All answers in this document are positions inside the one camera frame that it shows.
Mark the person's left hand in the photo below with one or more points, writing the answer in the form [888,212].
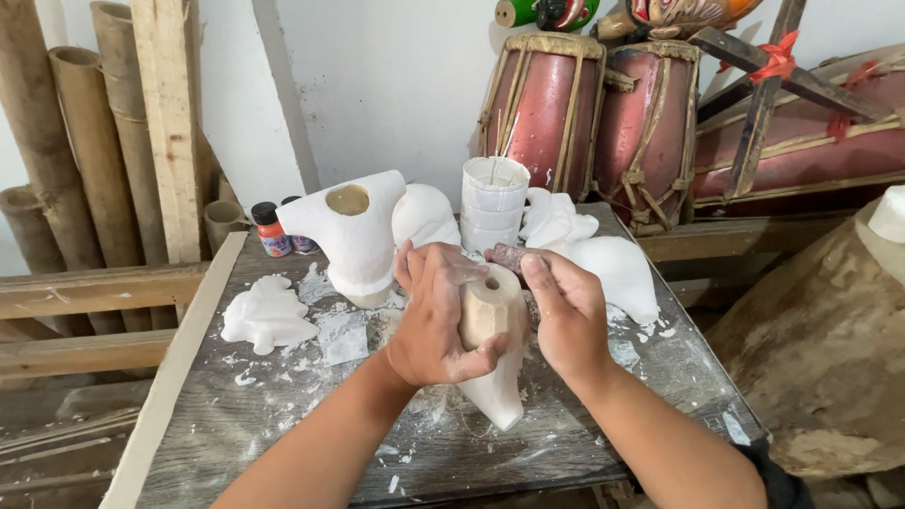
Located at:
[424,325]

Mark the person's right hand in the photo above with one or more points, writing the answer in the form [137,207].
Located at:
[576,318]

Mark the reddish sandpaper piece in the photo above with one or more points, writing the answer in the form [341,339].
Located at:
[510,256]

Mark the half-painted wooden carved figure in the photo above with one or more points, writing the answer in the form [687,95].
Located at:
[498,392]

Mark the white carved figure with crest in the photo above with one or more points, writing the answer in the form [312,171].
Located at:
[615,268]

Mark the clear plastic scrap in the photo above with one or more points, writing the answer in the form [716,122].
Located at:
[343,339]

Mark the white carved head with hole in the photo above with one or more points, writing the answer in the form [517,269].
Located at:
[360,240]

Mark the white rounded carved piece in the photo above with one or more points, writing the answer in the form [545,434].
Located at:
[424,215]

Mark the stack of white cups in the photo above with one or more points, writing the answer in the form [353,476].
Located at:
[491,205]

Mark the dark paint bottle black cap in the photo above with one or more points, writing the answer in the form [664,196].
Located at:
[302,242]

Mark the white flat carved ornament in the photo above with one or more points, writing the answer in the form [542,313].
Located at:
[265,318]

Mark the orange paint bottle black cap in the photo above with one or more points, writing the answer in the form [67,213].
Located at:
[272,233]

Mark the wooden beam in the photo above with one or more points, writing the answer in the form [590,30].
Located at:
[742,237]

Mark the thin sticks in cups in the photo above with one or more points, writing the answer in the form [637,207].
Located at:
[505,145]

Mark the short bamboo pole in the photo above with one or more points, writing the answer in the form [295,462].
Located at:
[223,223]
[28,230]

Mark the large wooden log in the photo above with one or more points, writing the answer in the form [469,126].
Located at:
[813,353]

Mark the pale wooden edge strip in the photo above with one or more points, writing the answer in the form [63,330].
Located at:
[177,375]

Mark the dark wooden stick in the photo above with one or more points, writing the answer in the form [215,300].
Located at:
[813,81]
[753,134]

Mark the person's black sleeve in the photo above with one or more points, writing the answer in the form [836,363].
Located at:
[778,481]

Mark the long red drum lying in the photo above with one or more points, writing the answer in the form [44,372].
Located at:
[820,155]

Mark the green painted mask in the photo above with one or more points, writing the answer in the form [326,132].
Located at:
[527,13]

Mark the pale wooden plank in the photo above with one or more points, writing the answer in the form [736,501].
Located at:
[168,134]

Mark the orange painted carved mask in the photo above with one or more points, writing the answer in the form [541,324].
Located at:
[679,15]

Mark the red ribbon knot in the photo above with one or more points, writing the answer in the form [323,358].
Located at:
[778,62]

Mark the white lump on log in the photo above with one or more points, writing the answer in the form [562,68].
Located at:
[891,215]

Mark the thick bamboo pole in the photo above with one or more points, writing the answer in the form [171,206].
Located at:
[39,134]
[127,106]
[95,155]

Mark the wooden rail frame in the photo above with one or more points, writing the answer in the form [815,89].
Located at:
[92,290]

